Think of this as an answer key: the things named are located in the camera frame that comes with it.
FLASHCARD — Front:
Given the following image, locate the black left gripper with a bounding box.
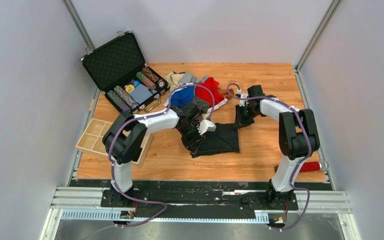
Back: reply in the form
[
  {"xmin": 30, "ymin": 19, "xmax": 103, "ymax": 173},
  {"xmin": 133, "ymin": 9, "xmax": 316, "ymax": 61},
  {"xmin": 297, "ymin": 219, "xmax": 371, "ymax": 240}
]
[{"xmin": 176, "ymin": 122, "xmax": 206, "ymax": 155}]

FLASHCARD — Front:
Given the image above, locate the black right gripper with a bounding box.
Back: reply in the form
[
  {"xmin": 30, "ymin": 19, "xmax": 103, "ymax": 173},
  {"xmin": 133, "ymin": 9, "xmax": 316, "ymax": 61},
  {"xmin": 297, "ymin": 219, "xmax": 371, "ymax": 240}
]
[{"xmin": 234, "ymin": 104, "xmax": 259, "ymax": 130}]

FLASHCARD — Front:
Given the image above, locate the black pinstriped underwear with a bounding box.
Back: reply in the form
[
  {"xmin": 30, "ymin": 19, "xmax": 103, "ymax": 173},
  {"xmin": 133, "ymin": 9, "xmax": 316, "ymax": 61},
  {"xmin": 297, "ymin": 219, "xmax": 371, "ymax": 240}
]
[{"xmin": 190, "ymin": 123, "xmax": 240, "ymax": 158}]

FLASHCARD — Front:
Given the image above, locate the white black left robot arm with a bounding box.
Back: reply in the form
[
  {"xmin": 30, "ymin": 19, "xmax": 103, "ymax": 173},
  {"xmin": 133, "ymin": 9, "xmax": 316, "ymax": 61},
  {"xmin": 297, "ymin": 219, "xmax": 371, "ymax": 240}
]
[{"xmin": 102, "ymin": 102, "xmax": 216, "ymax": 207}]

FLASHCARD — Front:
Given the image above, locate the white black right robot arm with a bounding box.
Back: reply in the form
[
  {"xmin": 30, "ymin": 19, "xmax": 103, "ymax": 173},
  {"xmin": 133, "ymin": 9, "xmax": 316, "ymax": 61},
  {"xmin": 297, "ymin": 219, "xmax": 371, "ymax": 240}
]
[{"xmin": 234, "ymin": 85, "xmax": 320, "ymax": 209}]

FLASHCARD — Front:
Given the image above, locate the grey-green underwear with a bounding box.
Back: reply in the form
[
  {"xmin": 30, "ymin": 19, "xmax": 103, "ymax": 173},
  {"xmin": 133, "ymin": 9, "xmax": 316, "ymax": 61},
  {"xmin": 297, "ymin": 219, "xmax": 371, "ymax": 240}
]
[{"xmin": 192, "ymin": 96, "xmax": 210, "ymax": 115}]

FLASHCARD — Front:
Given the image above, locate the brown underwear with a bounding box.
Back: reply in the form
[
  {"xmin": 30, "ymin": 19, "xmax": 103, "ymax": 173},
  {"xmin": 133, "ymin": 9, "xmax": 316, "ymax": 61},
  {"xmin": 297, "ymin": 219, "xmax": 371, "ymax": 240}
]
[{"xmin": 220, "ymin": 88, "xmax": 235, "ymax": 99}]

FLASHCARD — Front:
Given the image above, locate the blue underwear white waistband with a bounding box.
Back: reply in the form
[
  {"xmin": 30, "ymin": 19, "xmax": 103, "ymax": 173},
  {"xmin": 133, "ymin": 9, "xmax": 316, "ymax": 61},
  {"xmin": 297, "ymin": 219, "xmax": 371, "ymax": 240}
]
[{"xmin": 163, "ymin": 83, "xmax": 195, "ymax": 107}]

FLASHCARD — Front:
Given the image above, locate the red underwear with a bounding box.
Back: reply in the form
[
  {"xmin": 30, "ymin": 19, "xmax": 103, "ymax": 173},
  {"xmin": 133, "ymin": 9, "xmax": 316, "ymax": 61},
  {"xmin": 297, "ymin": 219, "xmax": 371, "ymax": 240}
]
[{"xmin": 195, "ymin": 77, "xmax": 228, "ymax": 110}]

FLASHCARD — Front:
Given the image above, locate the grey striped underwear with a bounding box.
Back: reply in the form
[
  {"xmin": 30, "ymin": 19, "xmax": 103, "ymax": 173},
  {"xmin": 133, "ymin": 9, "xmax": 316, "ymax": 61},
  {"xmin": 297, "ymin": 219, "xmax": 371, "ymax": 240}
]
[{"xmin": 177, "ymin": 72, "xmax": 209, "ymax": 87}]

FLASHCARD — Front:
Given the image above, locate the beige underwear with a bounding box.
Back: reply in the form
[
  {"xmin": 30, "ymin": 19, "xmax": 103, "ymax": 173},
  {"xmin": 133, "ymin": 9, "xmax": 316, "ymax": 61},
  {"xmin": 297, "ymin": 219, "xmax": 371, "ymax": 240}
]
[{"xmin": 164, "ymin": 71, "xmax": 185, "ymax": 91}]

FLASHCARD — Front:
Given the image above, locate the red glitter lint roller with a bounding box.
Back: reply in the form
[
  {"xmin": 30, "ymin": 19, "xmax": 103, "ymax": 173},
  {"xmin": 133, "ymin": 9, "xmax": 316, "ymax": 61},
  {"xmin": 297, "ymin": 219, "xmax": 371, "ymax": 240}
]
[{"xmin": 274, "ymin": 160, "xmax": 330, "ymax": 174}]

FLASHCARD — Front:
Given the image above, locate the black aluminium poker chip case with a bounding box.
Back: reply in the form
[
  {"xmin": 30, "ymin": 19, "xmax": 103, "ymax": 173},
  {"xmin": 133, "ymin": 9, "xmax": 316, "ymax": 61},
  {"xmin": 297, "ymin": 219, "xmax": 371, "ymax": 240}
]
[{"xmin": 80, "ymin": 31, "xmax": 171, "ymax": 113}]

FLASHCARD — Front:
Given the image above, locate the wooden compartment tray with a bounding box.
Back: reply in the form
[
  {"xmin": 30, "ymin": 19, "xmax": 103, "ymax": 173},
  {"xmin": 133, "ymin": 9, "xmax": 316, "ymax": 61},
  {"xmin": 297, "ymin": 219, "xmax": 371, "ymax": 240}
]
[{"xmin": 76, "ymin": 118, "xmax": 154, "ymax": 168}]

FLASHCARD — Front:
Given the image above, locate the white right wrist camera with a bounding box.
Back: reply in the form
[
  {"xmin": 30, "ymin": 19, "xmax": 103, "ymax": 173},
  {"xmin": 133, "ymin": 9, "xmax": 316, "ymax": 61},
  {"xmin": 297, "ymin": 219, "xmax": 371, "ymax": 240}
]
[{"xmin": 235, "ymin": 92, "xmax": 249, "ymax": 107}]

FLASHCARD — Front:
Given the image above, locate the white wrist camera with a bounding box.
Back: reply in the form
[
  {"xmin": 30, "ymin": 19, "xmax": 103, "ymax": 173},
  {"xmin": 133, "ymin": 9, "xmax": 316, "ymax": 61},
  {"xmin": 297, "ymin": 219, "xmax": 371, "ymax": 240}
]
[
  {"xmin": 197, "ymin": 119, "xmax": 217, "ymax": 135},
  {"xmin": 235, "ymin": 92, "xmax": 249, "ymax": 107}
]

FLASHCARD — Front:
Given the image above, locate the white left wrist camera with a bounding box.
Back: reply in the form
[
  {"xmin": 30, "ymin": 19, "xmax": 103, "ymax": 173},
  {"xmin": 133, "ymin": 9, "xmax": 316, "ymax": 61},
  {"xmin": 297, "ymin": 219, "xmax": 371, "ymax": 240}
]
[{"xmin": 197, "ymin": 119, "xmax": 217, "ymax": 135}]

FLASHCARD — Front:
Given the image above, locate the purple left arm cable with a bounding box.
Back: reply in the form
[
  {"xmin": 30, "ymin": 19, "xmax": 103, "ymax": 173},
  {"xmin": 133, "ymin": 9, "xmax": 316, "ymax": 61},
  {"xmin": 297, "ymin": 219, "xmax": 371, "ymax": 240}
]
[{"xmin": 107, "ymin": 82, "xmax": 217, "ymax": 229}]

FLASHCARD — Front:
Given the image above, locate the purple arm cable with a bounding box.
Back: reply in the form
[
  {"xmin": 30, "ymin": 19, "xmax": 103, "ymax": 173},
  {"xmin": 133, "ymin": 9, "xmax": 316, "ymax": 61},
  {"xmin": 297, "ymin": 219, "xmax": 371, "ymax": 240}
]
[
  {"xmin": 226, "ymin": 82, "xmax": 312, "ymax": 232},
  {"xmin": 107, "ymin": 82, "xmax": 217, "ymax": 229}
]

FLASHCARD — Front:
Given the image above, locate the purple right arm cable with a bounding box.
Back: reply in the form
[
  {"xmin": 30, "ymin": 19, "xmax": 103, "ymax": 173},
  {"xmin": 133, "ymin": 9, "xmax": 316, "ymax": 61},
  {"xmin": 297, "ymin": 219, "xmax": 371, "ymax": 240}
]
[{"xmin": 226, "ymin": 82, "xmax": 312, "ymax": 232}]

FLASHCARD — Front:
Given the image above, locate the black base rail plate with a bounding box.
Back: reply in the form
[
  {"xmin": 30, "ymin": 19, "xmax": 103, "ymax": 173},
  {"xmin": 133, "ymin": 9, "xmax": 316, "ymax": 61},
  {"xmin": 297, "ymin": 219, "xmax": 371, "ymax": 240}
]
[{"xmin": 68, "ymin": 178, "xmax": 333, "ymax": 220}]

